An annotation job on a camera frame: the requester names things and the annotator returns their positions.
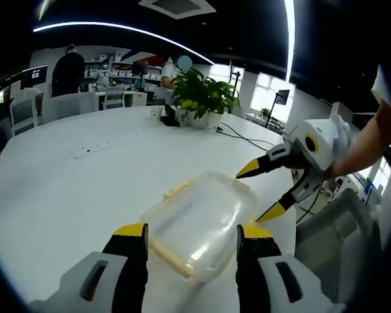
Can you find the black tripod stand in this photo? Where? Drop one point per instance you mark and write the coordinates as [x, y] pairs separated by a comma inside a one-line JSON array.
[[235, 80]]

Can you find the square ceiling air vent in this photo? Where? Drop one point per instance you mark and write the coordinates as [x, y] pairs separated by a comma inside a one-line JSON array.
[[177, 6]]

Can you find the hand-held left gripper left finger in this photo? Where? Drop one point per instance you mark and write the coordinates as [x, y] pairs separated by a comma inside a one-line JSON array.
[[88, 283]]

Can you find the grey mesh office chair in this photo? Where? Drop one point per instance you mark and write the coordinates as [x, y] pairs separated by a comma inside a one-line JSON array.
[[339, 241]]

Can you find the white power strip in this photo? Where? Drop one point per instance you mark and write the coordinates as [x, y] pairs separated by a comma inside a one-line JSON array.
[[107, 145]]

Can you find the white office chair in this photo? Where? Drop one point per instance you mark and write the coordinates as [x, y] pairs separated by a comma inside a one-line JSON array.
[[112, 98], [24, 115], [68, 107]]

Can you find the person's right hand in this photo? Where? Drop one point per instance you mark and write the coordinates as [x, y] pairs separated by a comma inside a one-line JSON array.
[[344, 137]]

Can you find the green potted plant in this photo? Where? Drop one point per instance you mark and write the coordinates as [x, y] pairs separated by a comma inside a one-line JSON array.
[[202, 94]]

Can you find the small black object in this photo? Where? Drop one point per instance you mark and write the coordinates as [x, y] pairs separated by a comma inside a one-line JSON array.
[[169, 120]]

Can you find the small distant potted plant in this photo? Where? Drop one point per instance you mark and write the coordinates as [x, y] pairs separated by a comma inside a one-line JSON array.
[[264, 113]]

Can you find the clear plastic cup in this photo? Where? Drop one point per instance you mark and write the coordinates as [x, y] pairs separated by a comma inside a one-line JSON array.
[[156, 112]]

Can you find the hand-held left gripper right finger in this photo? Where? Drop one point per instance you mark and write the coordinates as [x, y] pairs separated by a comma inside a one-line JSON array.
[[273, 283]]

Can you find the dark computer monitor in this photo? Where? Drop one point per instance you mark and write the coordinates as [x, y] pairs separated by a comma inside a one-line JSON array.
[[38, 72]]

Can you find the long ceiling light strip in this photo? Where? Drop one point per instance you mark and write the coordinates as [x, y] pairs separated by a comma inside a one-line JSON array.
[[290, 39]]

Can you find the clear plastic buckle container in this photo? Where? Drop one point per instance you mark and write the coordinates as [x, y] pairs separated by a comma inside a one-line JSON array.
[[198, 225]]

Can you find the curved ceiling light strip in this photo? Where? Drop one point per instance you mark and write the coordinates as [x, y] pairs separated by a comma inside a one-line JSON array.
[[124, 29]]

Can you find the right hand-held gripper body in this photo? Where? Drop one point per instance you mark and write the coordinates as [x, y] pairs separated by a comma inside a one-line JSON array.
[[316, 143]]

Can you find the small screen on stand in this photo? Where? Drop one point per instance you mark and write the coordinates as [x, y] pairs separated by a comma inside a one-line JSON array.
[[281, 98]]

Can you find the black monitor on shelf desk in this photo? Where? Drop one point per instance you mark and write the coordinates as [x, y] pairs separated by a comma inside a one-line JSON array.
[[140, 68]]

